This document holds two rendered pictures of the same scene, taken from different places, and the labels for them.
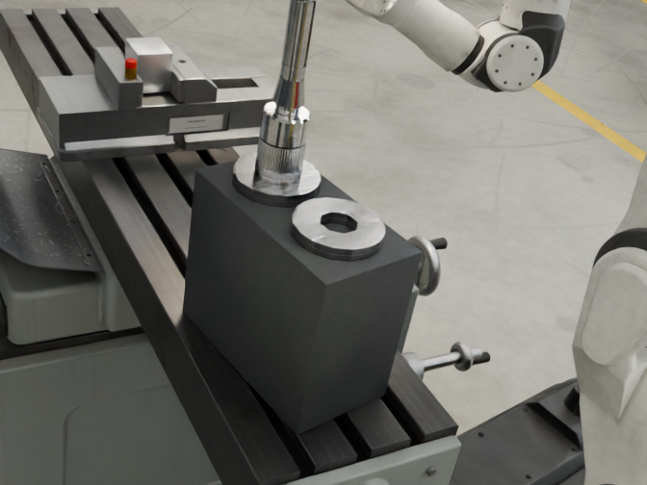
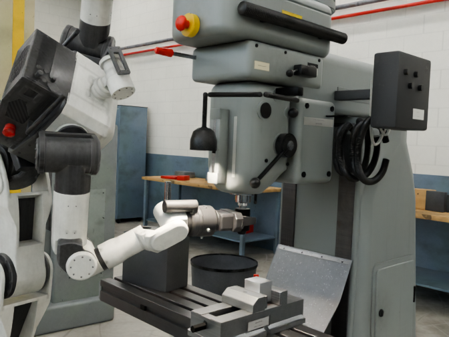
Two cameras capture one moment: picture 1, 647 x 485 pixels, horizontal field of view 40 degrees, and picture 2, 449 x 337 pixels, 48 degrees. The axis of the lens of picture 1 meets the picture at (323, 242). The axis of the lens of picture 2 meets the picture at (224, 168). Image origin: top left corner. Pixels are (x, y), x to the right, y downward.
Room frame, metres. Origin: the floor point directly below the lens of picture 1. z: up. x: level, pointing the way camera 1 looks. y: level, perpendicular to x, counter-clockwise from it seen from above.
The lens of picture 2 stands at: (2.62, -0.08, 1.46)
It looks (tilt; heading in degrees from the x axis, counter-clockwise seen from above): 3 degrees down; 169
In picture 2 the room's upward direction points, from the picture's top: 2 degrees clockwise
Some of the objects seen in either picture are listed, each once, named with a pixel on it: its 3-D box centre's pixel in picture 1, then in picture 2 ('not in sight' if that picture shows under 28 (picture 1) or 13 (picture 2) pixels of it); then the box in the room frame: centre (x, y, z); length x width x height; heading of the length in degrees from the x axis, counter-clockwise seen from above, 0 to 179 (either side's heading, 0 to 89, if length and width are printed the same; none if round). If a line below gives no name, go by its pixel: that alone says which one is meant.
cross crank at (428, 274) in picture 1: (404, 268); not in sight; (1.42, -0.16, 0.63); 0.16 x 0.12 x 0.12; 123
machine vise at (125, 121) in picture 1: (166, 95); (250, 309); (1.22, 0.27, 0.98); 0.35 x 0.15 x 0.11; 123
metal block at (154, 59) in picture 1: (147, 64); (257, 289); (1.21, 0.30, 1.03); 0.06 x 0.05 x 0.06; 33
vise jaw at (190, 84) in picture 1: (184, 73); (244, 298); (1.24, 0.25, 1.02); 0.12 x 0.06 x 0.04; 33
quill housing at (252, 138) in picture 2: not in sight; (246, 138); (1.14, 0.26, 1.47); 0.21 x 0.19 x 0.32; 33
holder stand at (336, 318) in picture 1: (293, 279); (155, 256); (0.76, 0.02, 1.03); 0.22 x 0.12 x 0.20; 44
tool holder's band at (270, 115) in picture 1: (286, 114); not in sight; (0.79, 0.06, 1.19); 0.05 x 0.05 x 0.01
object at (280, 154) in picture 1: (281, 146); not in sight; (0.79, 0.06, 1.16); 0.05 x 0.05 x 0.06
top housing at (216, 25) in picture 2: not in sight; (254, 23); (1.14, 0.27, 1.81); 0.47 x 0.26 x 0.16; 123
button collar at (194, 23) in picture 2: not in sight; (190, 25); (1.27, 0.06, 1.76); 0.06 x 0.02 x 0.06; 33
